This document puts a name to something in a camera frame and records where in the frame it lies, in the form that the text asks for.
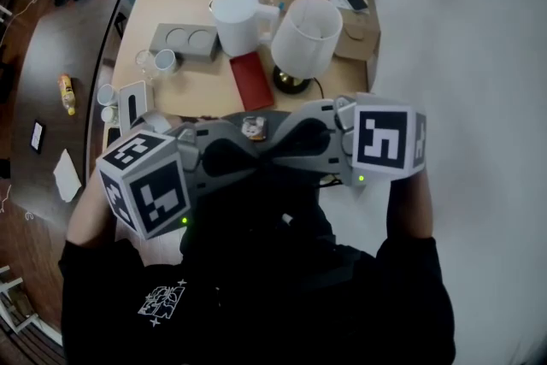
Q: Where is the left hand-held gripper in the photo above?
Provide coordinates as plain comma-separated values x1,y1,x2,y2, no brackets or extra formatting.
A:
96,121,262,241

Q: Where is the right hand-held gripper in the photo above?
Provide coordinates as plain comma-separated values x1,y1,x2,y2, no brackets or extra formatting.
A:
266,92,429,189

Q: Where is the person's right forearm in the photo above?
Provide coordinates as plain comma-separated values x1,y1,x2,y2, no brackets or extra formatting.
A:
385,171,435,241

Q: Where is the person's left forearm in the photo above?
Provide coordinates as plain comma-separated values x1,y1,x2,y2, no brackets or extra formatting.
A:
67,174,126,250

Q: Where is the cartoon badge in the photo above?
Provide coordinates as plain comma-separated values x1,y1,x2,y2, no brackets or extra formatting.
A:
240,115,268,141

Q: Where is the crumpled white tissue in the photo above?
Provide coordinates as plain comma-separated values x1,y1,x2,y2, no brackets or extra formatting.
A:
139,110,173,134

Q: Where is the red notebook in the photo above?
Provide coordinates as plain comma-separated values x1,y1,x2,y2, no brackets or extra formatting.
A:
228,51,276,113

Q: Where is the white shade table lamp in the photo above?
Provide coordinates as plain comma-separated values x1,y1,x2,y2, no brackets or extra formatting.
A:
270,0,344,96

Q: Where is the white box with black slot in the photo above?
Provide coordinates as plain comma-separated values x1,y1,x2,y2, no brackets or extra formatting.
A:
118,79,156,134

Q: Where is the cardboard box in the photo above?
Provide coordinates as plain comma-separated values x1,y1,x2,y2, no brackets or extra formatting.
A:
300,0,382,62

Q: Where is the frosted drinking glass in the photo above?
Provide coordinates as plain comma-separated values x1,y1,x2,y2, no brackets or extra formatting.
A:
154,49,179,76

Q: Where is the white mug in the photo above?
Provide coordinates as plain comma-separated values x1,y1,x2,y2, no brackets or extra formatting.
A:
97,83,119,107
100,105,121,126

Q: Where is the clear drinking glass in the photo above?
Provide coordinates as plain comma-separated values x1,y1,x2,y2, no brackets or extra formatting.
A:
135,49,160,83

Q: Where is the grey two-hole holder block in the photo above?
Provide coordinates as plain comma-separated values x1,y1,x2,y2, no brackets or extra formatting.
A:
148,22,221,65

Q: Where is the white pitcher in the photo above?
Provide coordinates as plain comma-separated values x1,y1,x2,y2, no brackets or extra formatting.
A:
208,0,281,58

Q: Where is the white napkin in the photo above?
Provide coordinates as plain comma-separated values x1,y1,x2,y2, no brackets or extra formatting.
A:
52,148,83,203

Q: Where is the yellow bottle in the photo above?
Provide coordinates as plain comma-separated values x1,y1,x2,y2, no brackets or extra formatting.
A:
56,74,77,117

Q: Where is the person's black sweatshirt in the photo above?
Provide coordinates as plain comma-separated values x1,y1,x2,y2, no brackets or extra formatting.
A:
58,233,456,365

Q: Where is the black framed card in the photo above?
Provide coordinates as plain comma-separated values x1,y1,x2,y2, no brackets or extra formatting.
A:
29,120,47,155

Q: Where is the dark brown round table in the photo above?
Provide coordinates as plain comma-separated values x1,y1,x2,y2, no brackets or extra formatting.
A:
9,0,126,228

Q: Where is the white metal rack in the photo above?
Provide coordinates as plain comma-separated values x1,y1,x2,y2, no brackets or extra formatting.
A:
0,264,40,335

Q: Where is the black lamp cable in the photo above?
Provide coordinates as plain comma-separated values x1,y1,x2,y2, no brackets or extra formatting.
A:
313,75,329,103

